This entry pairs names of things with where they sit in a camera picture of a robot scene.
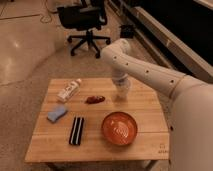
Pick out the white ceramic cup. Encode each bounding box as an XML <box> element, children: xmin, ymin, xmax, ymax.
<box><xmin>116</xmin><ymin>82</ymin><xmax>130</xmax><ymax>99</ymax></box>

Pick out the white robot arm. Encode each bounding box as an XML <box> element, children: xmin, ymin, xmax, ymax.
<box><xmin>101</xmin><ymin>39</ymin><xmax>213</xmax><ymax>171</ymax></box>

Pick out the orange ceramic bowl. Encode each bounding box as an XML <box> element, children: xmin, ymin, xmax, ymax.
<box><xmin>101</xmin><ymin>111</ymin><xmax>138</xmax><ymax>146</ymax></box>

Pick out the dark red food item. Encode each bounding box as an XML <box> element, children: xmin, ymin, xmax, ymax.
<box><xmin>85</xmin><ymin>96</ymin><xmax>105</xmax><ymax>104</ymax></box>

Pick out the black box on floor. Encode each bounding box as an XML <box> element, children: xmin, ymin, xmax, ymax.
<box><xmin>120</xmin><ymin>25</ymin><xmax>134</xmax><ymax>38</ymax></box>

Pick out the white plastic bottle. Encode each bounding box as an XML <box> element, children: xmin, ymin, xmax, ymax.
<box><xmin>57</xmin><ymin>79</ymin><xmax>82</xmax><ymax>102</ymax></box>

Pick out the wooden table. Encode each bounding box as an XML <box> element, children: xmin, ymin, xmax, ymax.
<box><xmin>25</xmin><ymin>78</ymin><xmax>169</xmax><ymax>163</ymax></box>

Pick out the black white striped block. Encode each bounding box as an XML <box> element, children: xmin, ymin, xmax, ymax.
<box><xmin>69</xmin><ymin>117</ymin><xmax>84</xmax><ymax>145</ymax></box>

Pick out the black office chair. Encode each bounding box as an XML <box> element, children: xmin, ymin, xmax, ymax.
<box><xmin>57</xmin><ymin>0</ymin><xmax>111</xmax><ymax>58</ymax></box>

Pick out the blue sponge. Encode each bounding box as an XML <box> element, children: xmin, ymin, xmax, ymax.
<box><xmin>47</xmin><ymin>105</ymin><xmax>68</xmax><ymax>123</ymax></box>

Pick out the floor cable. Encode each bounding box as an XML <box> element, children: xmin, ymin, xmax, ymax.
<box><xmin>39</xmin><ymin>0</ymin><xmax>59</xmax><ymax>24</ymax></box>

